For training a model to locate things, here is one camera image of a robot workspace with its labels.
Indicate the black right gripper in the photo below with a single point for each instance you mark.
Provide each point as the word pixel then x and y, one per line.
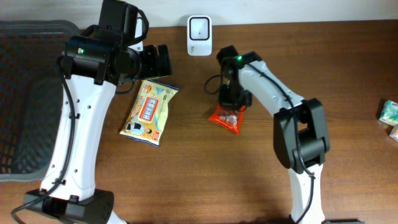
pixel 232 101

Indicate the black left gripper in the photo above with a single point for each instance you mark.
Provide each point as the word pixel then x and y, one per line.
pixel 163 60

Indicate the red snack bag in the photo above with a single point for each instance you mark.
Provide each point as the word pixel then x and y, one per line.
pixel 227 118

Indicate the yellow wet wipes pack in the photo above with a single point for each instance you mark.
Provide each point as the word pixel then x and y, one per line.
pixel 148 116

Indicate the teal tissue pack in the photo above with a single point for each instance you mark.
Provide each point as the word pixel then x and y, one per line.
pixel 389 113

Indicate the orange tissue pack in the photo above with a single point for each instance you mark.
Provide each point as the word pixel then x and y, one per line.
pixel 394 133

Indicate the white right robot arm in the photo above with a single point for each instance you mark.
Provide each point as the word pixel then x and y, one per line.
pixel 300 137

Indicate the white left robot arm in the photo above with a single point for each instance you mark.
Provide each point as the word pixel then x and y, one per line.
pixel 91 67

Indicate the white barcode scanner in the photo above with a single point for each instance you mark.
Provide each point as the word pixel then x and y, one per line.
pixel 199 35

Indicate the grey plastic basket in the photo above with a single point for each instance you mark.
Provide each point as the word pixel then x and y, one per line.
pixel 31 95

